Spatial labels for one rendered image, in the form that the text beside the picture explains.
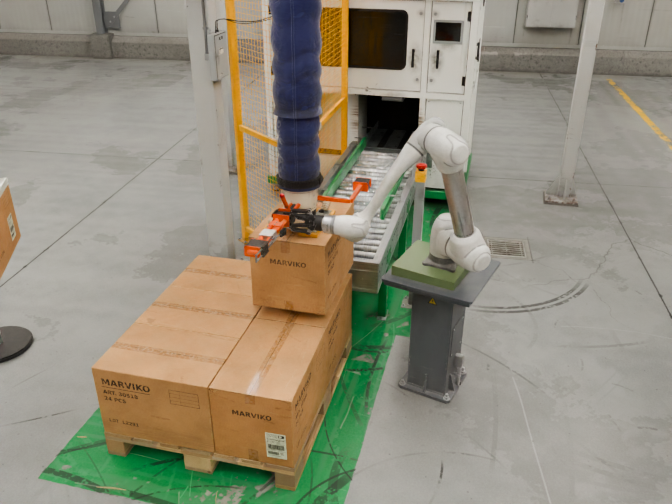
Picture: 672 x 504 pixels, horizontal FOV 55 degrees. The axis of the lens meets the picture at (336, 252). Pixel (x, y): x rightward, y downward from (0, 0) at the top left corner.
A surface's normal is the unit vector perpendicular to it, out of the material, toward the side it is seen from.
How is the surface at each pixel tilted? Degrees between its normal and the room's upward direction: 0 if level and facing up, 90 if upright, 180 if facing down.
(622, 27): 90
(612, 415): 0
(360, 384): 0
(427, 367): 90
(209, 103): 90
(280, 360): 0
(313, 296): 90
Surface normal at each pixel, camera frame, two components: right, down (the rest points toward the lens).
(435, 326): -0.49, 0.40
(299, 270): -0.26, 0.44
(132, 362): 0.00, -0.89
